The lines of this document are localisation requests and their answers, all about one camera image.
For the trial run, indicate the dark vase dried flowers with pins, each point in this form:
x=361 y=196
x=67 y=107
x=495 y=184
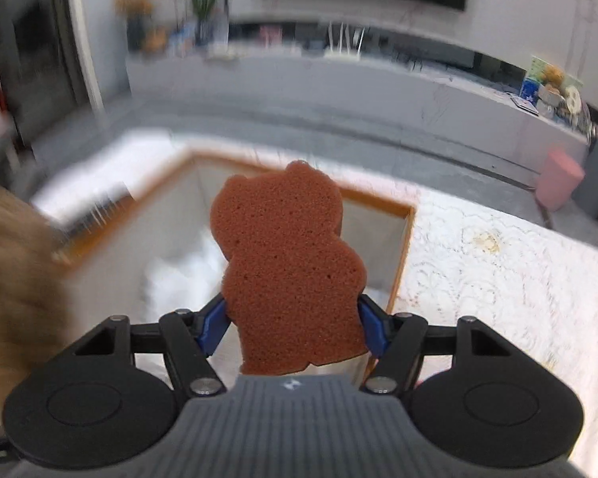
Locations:
x=135 y=14

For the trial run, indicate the checkered fruit print tablecloth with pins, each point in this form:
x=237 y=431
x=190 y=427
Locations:
x=425 y=252

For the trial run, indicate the golden pumpkin ornament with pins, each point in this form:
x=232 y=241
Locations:
x=156 y=41

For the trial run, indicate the brown bear shaped sponge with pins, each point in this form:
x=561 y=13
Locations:
x=292 y=283

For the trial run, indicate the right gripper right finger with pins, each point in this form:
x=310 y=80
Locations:
x=396 y=343

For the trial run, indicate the white wifi router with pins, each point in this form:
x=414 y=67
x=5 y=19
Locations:
x=346 y=43

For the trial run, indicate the teddy bear toy pile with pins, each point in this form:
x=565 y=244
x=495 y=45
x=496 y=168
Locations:
x=555 y=94

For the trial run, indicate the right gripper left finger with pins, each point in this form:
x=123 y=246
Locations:
x=190 y=338

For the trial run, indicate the brown knitted cloth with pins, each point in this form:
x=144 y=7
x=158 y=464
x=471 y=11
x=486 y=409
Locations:
x=35 y=319

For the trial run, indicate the green plant glass vase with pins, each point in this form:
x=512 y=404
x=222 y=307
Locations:
x=207 y=5

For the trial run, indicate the pink photo card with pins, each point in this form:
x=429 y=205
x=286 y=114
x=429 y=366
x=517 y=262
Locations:
x=270 y=35

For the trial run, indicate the white plastic bag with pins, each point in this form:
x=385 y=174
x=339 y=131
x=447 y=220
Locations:
x=183 y=282

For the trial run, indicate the grey marble TV console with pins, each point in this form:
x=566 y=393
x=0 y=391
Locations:
x=396 y=90

